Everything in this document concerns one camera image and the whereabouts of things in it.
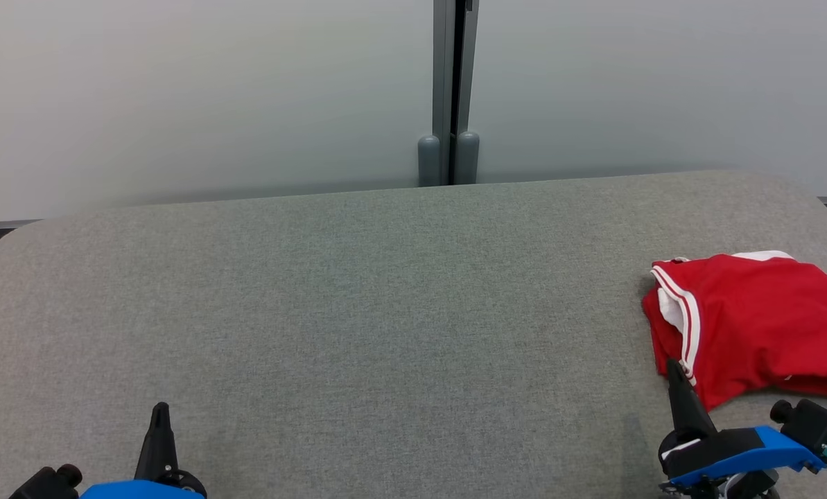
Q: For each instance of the red basketball jersey white sleeves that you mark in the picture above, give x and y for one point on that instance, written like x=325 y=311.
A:
x=753 y=326

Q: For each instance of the grey partition post with rounded feet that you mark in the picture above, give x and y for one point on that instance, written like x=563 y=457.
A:
x=443 y=69

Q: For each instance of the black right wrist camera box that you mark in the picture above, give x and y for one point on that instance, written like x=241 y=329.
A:
x=812 y=426

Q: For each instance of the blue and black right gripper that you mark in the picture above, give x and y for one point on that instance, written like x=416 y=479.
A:
x=732 y=454

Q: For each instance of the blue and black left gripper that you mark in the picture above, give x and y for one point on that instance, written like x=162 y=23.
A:
x=143 y=491

